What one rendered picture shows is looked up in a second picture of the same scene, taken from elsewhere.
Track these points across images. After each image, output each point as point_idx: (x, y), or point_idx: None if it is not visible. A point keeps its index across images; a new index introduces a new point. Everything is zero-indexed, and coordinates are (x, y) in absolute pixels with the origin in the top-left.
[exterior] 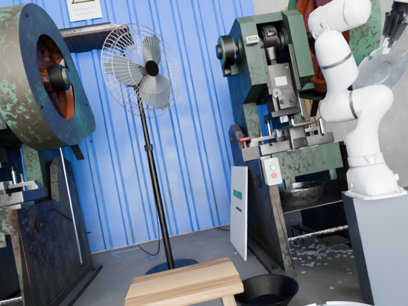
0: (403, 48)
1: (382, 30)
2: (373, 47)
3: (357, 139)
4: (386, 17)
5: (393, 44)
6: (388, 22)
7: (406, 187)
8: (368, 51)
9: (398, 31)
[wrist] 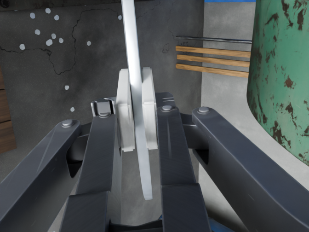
0: (143, 194)
1: (226, 121)
2: (303, 132)
3: None
4: (301, 205)
5: (140, 151)
6: (245, 200)
7: None
8: (297, 107)
9: (9, 176)
